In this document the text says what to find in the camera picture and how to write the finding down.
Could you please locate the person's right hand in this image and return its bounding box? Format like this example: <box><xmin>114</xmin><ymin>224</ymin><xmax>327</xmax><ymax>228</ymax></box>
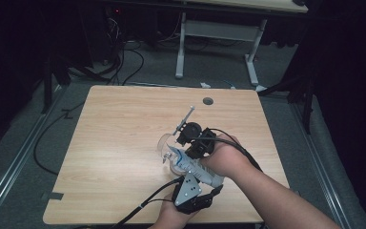
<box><xmin>200</xmin><ymin>133</ymin><xmax>255</xmax><ymax>178</ymax></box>

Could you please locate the person's left hand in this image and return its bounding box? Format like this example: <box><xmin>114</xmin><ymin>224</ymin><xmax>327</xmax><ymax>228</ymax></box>
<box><xmin>149</xmin><ymin>200</ymin><xmax>198</xmax><ymax>229</ymax></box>

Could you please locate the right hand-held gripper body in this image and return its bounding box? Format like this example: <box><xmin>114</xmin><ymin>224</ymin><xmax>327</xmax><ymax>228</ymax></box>
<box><xmin>172</xmin><ymin>106</ymin><xmax>217</xmax><ymax>159</ymax></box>

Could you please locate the long black floor cable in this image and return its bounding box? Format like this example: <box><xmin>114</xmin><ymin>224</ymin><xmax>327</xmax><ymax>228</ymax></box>
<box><xmin>32</xmin><ymin>101</ymin><xmax>87</xmax><ymax>176</ymax></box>

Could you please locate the right hand-held gripper cable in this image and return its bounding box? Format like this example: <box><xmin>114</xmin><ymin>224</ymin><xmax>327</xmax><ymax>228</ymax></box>
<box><xmin>193</xmin><ymin>127</ymin><xmax>263</xmax><ymax>173</ymax></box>

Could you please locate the hand-held gripper cable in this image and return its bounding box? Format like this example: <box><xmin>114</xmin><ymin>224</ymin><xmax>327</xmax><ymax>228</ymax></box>
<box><xmin>193</xmin><ymin>127</ymin><xmax>263</xmax><ymax>173</ymax></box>
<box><xmin>109</xmin><ymin>176</ymin><xmax>185</xmax><ymax>229</ymax></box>

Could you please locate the left hand-held gripper cable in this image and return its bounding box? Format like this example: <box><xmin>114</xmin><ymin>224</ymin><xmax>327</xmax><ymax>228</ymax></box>
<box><xmin>109</xmin><ymin>176</ymin><xmax>185</xmax><ymax>229</ymax></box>

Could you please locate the metal floor rail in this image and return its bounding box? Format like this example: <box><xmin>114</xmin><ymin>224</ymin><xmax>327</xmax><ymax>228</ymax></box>
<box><xmin>290</xmin><ymin>103</ymin><xmax>354</xmax><ymax>229</ymax></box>
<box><xmin>0</xmin><ymin>84</ymin><xmax>68</xmax><ymax>228</ymax></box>

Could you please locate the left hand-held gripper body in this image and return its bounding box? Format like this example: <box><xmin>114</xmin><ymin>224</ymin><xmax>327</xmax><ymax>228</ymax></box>
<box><xmin>171</xmin><ymin>172</ymin><xmax>215</xmax><ymax>215</ymax></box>

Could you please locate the bundle of black cables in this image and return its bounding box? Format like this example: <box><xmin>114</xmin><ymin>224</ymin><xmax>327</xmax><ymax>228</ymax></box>
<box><xmin>103</xmin><ymin>15</ymin><xmax>126</xmax><ymax>85</ymax></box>

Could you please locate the looped black floor cable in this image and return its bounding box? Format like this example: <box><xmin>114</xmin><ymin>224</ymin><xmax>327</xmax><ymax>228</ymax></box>
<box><xmin>120</xmin><ymin>47</ymin><xmax>146</xmax><ymax>87</ymax></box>

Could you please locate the black stand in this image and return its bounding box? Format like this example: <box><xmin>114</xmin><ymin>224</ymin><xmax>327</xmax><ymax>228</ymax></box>
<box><xmin>256</xmin><ymin>71</ymin><xmax>315</xmax><ymax>135</ymax></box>
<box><xmin>41</xmin><ymin>55</ymin><xmax>72</xmax><ymax>115</ymax></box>

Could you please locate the desk with white metal frame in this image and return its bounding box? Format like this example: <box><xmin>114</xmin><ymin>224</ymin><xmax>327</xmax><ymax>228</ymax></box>
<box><xmin>103</xmin><ymin>0</ymin><xmax>309</xmax><ymax>94</ymax></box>

